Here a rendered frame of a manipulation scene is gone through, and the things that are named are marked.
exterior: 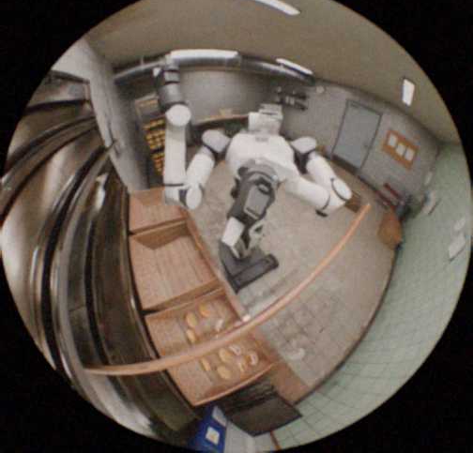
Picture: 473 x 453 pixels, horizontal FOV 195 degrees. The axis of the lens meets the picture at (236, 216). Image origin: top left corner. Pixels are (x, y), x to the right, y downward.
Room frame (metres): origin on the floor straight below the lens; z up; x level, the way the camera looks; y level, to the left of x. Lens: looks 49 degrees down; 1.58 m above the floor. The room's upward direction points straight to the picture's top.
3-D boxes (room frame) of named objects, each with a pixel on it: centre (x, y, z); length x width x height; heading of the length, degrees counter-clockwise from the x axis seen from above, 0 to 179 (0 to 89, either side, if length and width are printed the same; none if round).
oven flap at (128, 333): (0.18, 0.68, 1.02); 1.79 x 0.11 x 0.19; 32
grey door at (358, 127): (3.43, -3.38, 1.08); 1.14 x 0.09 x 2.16; 32
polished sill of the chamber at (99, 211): (0.17, 0.70, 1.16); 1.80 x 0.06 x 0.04; 32
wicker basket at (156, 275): (0.34, 0.46, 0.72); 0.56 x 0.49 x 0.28; 34
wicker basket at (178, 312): (-0.18, 0.14, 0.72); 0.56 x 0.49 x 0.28; 31
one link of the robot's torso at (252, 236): (0.60, -0.11, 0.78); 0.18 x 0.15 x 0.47; 121
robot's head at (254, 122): (0.58, -0.10, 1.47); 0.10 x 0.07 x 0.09; 87
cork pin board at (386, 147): (2.30, -4.12, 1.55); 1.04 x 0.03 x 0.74; 32
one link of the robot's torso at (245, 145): (0.64, -0.11, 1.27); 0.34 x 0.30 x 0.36; 87
